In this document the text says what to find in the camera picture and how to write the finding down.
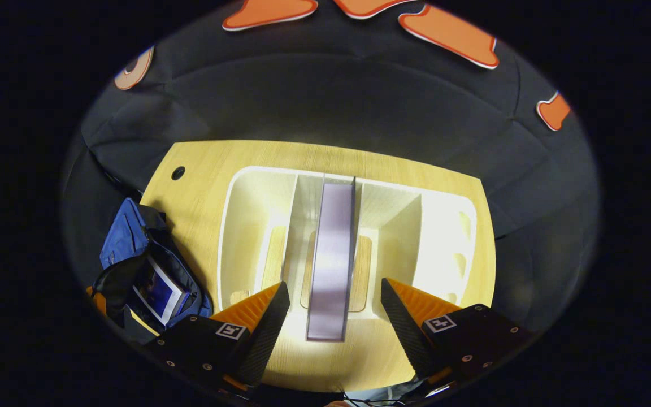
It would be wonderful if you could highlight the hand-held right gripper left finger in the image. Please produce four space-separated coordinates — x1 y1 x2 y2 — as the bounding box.
144 282 291 392

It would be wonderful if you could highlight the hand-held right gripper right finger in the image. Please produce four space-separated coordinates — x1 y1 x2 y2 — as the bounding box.
380 277 533 389

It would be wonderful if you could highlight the white bookshelf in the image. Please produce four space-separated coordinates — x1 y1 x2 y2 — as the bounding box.
216 166 479 324

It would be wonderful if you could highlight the grey cover book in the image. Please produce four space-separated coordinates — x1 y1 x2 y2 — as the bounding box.
305 176 358 343

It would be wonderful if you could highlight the blue cover book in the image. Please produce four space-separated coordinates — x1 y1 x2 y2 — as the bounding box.
132 255 191 327

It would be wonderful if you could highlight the blue schoolbag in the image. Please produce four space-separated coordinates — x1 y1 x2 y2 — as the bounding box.
87 198 215 345

